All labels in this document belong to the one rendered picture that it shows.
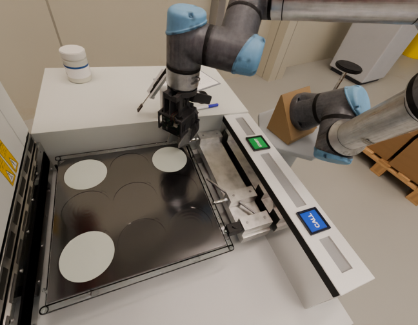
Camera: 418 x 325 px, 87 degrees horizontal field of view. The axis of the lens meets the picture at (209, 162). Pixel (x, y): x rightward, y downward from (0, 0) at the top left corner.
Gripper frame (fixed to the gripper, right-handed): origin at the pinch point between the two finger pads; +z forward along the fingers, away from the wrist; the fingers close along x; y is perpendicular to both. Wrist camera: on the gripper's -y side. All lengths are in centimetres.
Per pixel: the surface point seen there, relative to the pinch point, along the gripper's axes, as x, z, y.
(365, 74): 95, 73, -362
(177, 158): 1.6, 1.4, 5.4
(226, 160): 13.8, 3.5, -4.7
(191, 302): 24.4, 9.5, 32.6
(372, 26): 69, 18, -377
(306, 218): 38.5, -4.9, 8.4
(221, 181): 16.1, 3.5, 3.7
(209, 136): 5.0, 0.7, -8.6
